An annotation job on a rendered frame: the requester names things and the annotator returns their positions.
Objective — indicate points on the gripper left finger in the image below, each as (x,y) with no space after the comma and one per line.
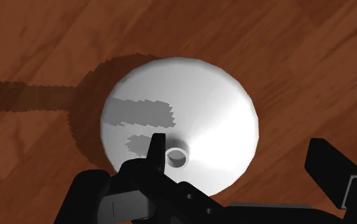
(141,183)

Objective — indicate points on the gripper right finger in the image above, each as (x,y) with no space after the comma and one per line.
(336,173)

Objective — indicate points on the white funnel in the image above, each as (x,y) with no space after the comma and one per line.
(203,118)

